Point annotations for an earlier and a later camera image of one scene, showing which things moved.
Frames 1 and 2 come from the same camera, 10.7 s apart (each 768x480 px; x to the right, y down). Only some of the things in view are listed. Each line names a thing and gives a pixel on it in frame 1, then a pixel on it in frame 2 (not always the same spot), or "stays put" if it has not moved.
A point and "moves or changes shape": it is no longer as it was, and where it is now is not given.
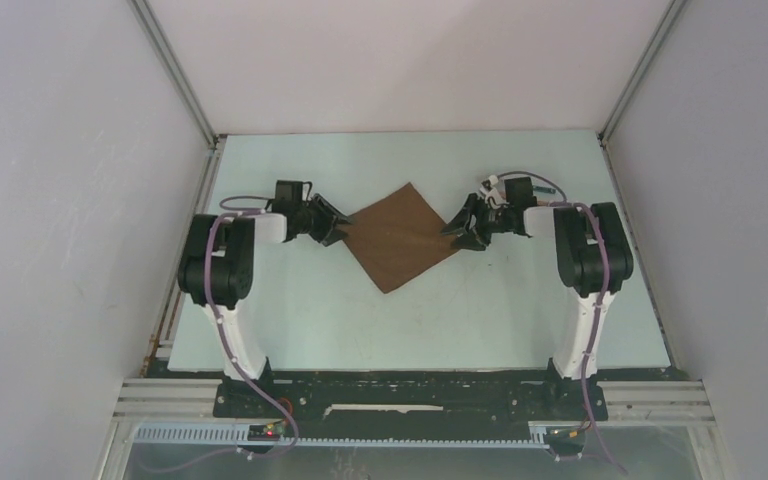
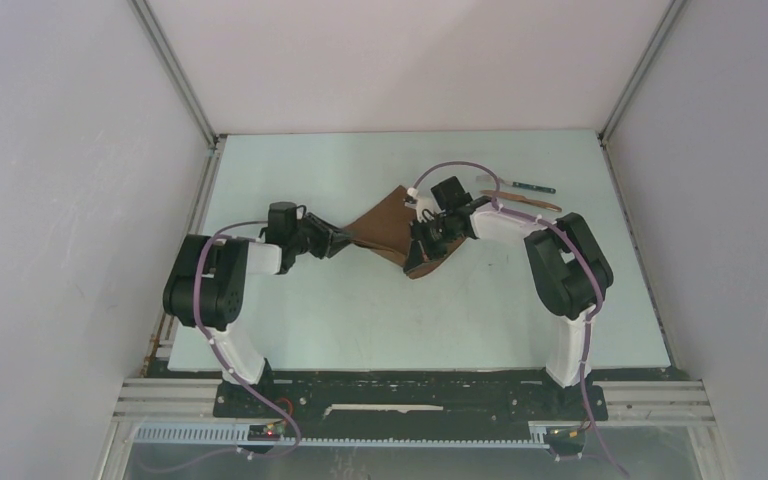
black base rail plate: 407,399 stays put
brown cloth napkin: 399,237 moves or changes shape
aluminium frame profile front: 154,401 stays put
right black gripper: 460,221 to 419,233
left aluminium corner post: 176,69 stays put
